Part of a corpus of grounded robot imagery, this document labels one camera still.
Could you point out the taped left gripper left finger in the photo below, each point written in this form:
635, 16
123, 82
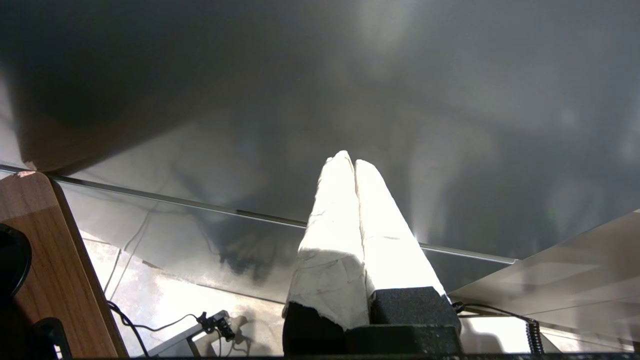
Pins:
332, 260

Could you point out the grey metal bracket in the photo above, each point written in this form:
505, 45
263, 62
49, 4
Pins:
172, 344

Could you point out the small black clamp device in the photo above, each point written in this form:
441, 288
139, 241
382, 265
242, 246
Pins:
222, 325

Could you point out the black round object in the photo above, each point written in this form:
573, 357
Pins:
12, 257

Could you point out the light grey cabinet front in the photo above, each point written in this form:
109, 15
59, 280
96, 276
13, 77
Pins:
575, 280

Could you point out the brown wooden panel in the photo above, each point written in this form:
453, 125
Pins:
55, 250

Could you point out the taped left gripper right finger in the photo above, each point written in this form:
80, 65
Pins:
395, 260

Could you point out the grey steel appliance door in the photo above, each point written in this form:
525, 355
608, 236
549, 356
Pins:
350, 75

